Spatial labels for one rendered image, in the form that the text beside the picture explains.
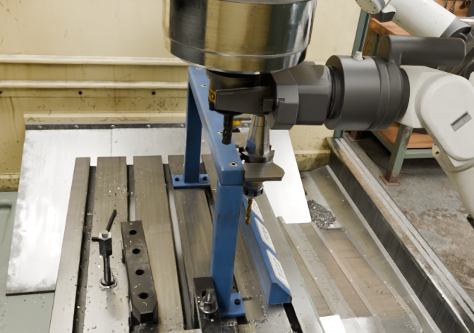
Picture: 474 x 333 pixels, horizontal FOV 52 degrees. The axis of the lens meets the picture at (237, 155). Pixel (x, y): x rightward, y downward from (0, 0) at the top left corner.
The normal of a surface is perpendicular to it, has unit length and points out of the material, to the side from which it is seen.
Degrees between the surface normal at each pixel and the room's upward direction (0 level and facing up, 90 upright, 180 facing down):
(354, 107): 88
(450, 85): 78
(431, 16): 53
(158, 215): 0
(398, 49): 67
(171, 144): 24
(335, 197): 17
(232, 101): 90
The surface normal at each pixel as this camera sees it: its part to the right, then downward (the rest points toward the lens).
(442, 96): 0.15, 0.31
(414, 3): -0.11, -0.14
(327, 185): -0.20, -0.81
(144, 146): 0.17, -0.58
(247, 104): 0.13, 0.51
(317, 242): 0.07, -0.92
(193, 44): -0.50, 0.40
